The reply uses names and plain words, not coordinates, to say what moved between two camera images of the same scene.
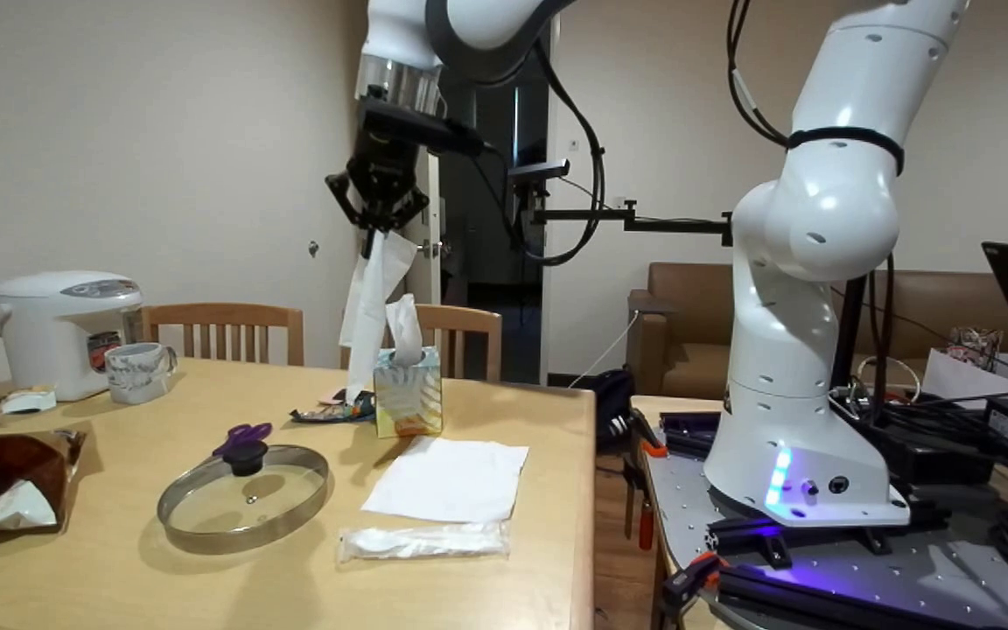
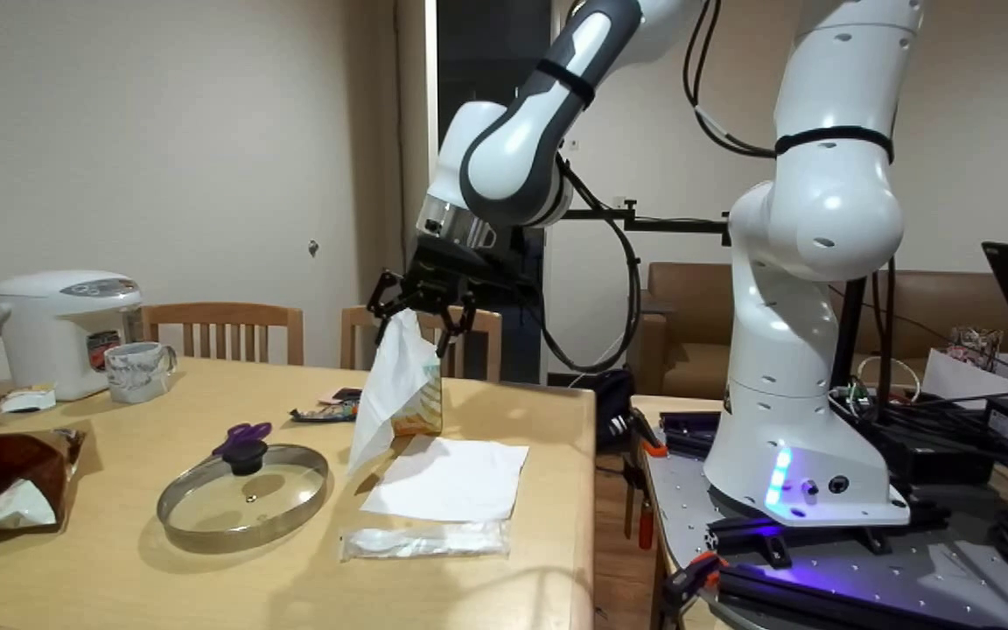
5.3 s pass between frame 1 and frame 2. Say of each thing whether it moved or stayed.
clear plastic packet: stayed
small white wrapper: stayed
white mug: stayed
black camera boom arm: stayed
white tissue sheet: moved
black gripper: moved
